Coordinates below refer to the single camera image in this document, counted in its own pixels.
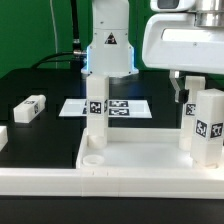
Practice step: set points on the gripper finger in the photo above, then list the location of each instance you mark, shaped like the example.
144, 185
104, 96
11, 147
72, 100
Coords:
177, 81

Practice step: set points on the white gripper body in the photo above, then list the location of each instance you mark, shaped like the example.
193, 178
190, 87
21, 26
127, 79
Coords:
172, 41

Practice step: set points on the white desk top tray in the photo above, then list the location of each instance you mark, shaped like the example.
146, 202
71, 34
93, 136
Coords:
139, 148

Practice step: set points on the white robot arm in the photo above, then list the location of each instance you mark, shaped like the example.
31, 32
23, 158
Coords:
110, 52

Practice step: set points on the white front fence bar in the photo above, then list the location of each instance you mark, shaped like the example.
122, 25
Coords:
199, 183

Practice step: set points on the tag sheet on table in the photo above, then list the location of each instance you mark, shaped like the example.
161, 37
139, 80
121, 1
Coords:
117, 108

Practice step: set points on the white left fence piece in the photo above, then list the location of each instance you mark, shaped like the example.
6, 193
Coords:
3, 137

